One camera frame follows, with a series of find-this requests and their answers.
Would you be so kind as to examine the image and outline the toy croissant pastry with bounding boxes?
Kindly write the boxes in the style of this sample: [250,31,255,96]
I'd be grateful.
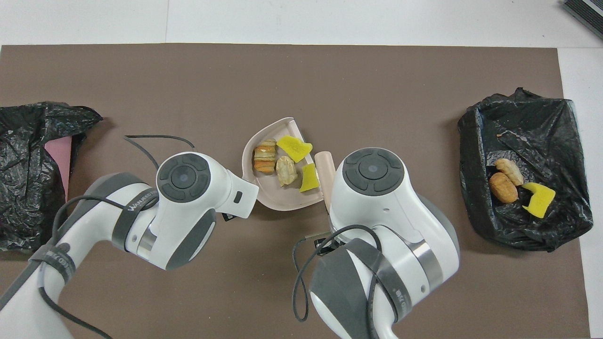
[253,139,277,176]
[494,158,524,186]

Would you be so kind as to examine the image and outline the beige brush with black bristles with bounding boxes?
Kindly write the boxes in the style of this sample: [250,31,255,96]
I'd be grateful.
[314,151,337,210]

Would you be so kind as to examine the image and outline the yellow sponge chunk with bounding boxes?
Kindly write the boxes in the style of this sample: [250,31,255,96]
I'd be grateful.
[276,135,313,163]
[299,163,319,193]
[522,182,556,219]

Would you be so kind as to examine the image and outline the crumpled black trash bag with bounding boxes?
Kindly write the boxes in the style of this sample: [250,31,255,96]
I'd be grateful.
[0,100,103,252]

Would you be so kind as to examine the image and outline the brown toy bread roll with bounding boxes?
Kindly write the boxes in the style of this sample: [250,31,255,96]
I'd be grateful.
[489,172,519,204]

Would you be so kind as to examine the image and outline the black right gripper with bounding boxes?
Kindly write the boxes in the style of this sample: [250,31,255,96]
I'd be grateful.
[313,235,337,256]

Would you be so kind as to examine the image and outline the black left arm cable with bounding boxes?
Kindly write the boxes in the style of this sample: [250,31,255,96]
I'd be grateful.
[28,135,195,339]

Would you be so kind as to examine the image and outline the black bag lined open bin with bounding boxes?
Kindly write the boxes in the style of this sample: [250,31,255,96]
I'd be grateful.
[457,87,594,253]

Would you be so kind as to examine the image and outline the beige plastic dustpan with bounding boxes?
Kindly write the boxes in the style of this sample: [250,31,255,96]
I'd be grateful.
[242,117,330,212]

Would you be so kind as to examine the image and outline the brown table mat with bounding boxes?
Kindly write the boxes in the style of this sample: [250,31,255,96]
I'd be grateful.
[0,44,590,339]

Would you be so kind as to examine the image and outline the pale toy pastry piece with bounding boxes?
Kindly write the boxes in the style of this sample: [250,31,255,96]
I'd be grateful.
[275,156,298,187]

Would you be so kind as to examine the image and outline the dark ribbed corner object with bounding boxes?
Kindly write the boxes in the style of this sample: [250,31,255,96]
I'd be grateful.
[562,0,603,39]

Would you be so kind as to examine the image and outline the pink plastic bin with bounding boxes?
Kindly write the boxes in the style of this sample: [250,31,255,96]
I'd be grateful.
[44,136,73,203]

